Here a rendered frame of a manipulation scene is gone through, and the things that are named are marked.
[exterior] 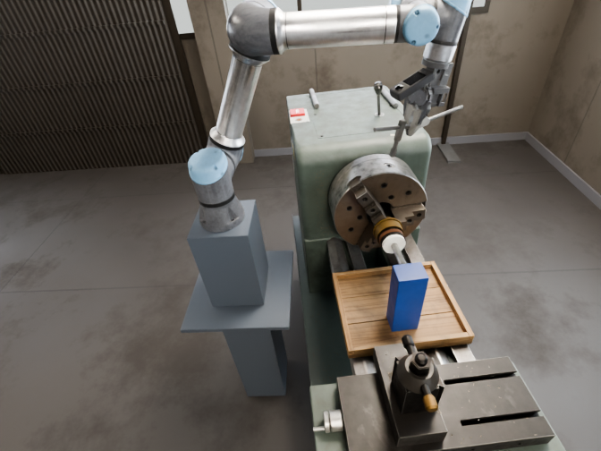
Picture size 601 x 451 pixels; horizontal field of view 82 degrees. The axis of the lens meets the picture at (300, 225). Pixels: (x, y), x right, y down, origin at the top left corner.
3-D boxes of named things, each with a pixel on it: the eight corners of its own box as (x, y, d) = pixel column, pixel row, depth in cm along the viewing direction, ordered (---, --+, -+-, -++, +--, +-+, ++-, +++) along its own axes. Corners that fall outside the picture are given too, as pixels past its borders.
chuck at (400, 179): (323, 231, 130) (338, 156, 111) (403, 234, 134) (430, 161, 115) (326, 247, 123) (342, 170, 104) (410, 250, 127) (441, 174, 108)
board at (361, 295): (332, 280, 123) (332, 273, 120) (432, 268, 123) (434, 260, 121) (348, 358, 100) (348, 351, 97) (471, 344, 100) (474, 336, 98)
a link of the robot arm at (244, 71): (195, 174, 115) (233, -9, 81) (208, 153, 126) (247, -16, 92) (230, 187, 117) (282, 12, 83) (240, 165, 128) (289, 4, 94)
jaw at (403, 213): (387, 200, 116) (422, 194, 116) (386, 212, 119) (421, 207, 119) (397, 221, 108) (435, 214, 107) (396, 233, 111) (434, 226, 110)
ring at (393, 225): (371, 214, 109) (378, 233, 101) (400, 210, 109) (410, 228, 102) (369, 235, 114) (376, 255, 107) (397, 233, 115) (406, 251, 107)
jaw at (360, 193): (367, 207, 117) (347, 184, 111) (379, 199, 115) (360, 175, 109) (375, 227, 109) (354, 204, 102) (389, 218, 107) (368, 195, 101)
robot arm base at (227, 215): (195, 233, 112) (186, 208, 106) (206, 206, 124) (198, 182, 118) (241, 231, 111) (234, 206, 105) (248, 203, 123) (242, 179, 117)
